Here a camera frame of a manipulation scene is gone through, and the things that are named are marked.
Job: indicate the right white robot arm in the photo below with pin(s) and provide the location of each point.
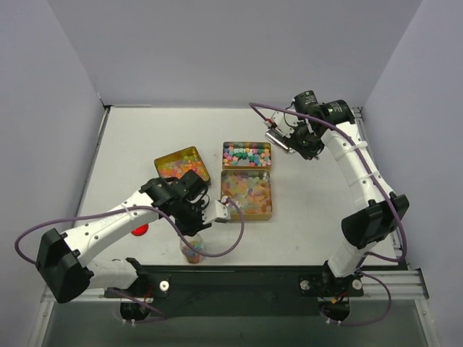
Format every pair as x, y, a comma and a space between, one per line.
378, 209

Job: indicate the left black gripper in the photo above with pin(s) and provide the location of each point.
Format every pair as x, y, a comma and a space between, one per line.
193, 223

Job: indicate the dark square candy tin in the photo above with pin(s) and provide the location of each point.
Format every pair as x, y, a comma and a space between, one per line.
178, 163

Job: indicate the silver metal scoop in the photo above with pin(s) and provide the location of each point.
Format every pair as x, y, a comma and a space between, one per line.
276, 139

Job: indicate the aluminium frame rail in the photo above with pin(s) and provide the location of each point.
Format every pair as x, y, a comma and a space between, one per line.
402, 285

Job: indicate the red round jar lid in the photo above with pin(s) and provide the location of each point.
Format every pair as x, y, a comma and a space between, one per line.
140, 231

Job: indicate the gold rectangular candy tin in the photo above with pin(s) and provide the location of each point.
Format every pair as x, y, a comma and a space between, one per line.
247, 155

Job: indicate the gold square candy tin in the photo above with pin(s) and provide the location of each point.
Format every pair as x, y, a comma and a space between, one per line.
251, 192

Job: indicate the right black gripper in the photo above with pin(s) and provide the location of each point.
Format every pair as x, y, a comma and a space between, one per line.
305, 148

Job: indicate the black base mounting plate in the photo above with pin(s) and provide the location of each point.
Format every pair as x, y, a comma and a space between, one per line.
170, 291

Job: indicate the clear glass jar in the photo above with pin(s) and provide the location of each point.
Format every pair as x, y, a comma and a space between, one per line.
189, 249

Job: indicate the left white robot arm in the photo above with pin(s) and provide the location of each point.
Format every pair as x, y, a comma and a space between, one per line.
67, 261

